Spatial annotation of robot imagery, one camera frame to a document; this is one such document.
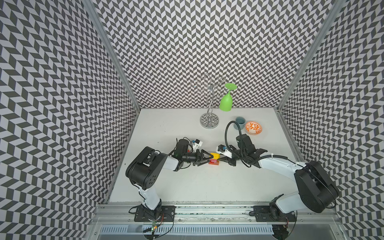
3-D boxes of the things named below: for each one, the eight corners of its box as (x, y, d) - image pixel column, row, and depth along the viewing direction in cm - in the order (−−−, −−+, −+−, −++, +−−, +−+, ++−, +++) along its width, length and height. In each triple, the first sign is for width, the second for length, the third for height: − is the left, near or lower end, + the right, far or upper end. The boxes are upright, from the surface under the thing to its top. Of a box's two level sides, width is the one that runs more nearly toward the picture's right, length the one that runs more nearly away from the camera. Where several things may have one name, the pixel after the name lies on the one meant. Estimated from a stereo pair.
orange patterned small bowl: (246, 134, 104) (247, 131, 101) (243, 124, 110) (245, 121, 107) (261, 134, 104) (263, 131, 101) (258, 124, 110) (259, 121, 107)
